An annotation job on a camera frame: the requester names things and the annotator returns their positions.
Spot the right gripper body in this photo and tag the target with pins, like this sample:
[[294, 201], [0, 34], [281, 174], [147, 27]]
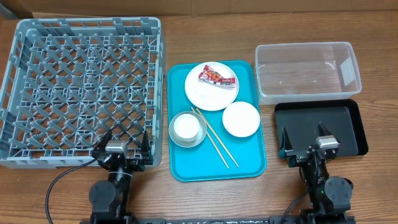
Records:
[[302, 156]]

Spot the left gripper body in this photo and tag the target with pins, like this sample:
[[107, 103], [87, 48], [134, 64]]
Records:
[[134, 162]]

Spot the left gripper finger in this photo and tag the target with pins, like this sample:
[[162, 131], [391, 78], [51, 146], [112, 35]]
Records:
[[100, 147], [145, 150]]

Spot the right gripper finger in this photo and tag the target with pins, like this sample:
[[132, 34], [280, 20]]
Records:
[[285, 146], [322, 130]]

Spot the grey shallow bowl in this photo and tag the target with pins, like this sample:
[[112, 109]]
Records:
[[201, 135]]

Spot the red snack wrapper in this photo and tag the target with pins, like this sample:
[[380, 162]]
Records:
[[211, 76]]

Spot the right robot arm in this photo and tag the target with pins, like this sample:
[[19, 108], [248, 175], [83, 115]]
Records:
[[329, 196]]

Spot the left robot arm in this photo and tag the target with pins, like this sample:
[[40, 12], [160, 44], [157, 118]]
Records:
[[109, 198]]

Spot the black plastic tray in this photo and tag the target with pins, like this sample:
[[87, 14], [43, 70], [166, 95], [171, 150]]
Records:
[[340, 117]]

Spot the clear plastic bin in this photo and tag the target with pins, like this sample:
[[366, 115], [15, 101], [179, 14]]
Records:
[[309, 71]]

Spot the lower wooden chopstick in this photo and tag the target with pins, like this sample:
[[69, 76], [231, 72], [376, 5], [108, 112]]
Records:
[[213, 143]]

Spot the wooden chopstick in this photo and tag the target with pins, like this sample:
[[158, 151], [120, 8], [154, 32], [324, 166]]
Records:
[[217, 137], [213, 143]]

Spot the upper wooden chopstick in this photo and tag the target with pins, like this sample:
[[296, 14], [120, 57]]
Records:
[[217, 137]]

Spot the grey plastic dish rack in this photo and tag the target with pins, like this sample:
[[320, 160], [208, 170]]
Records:
[[69, 81]]

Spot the teal plastic tray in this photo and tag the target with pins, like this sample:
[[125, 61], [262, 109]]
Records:
[[202, 162]]

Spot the large white plate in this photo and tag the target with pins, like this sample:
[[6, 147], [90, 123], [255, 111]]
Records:
[[207, 96]]

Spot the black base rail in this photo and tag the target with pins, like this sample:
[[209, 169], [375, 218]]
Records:
[[270, 220]]

